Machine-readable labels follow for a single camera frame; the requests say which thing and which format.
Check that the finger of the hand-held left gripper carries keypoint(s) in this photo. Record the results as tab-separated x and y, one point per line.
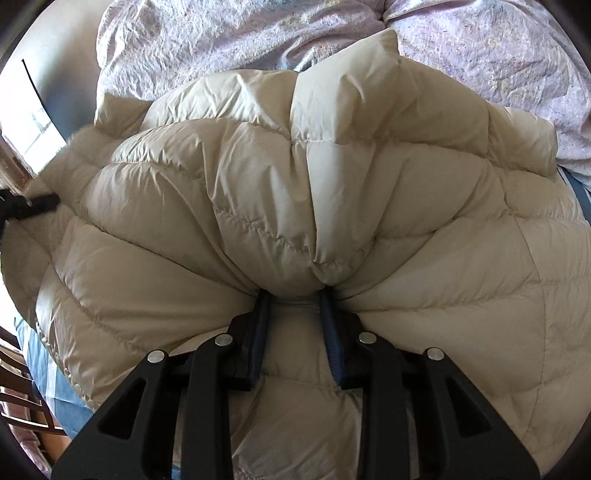
41	203

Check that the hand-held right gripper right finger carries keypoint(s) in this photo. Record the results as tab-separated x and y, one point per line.
330	323

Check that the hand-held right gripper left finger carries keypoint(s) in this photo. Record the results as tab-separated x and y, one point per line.
263	323

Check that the cream quilted puffer jacket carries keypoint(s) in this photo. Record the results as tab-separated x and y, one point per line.
184	207

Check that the wooden chair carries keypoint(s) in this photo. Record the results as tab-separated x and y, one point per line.
27	406

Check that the floral lilac pillow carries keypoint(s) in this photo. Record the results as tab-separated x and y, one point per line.
207	41

